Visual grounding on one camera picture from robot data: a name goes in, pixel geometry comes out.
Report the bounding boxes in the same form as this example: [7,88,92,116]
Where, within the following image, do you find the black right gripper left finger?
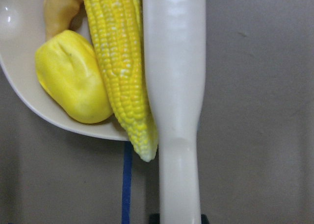
[148,213,160,224]

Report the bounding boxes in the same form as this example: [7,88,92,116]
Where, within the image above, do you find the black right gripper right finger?
[201,214,210,224]

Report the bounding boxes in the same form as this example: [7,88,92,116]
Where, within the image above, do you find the yellow toy corn cob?
[83,0,158,162]

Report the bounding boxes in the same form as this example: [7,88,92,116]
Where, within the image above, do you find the beige plastic dustpan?
[0,0,128,141]

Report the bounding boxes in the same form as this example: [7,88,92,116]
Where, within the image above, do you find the beige brush black bristles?
[143,0,206,224]

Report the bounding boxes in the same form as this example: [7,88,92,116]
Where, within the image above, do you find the tan toy ginger root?
[43,0,83,40]

